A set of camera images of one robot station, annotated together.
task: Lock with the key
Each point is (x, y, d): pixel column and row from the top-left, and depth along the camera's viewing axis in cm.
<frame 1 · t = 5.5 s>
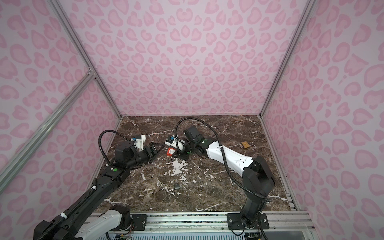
left hand: (163, 146, 75), fingers open
right hand: (174, 149, 79), fingers open
small grey metal piece: (177, 186, 86), on the table
brass padlock: (246, 145, 103), point 2 cm above the table

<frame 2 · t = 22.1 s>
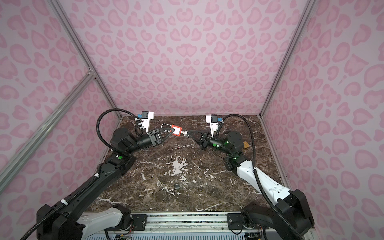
left hand: (172, 128, 61), fingers closed
right hand: (189, 134, 63), fingers closed
the named things where they were.

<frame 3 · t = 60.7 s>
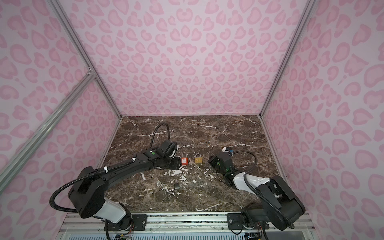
left hand: (179, 162, 85), fingers open
right hand: (207, 155, 88), fingers closed
brass padlock: (198, 160, 96), on the table
the other named things where they were.

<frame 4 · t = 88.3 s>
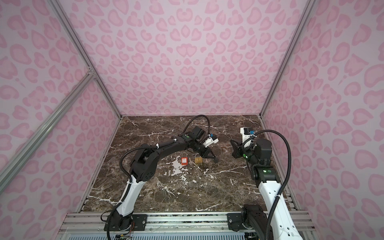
left hand: (215, 155, 89), fingers closed
right hand: (231, 140, 73), fingers closed
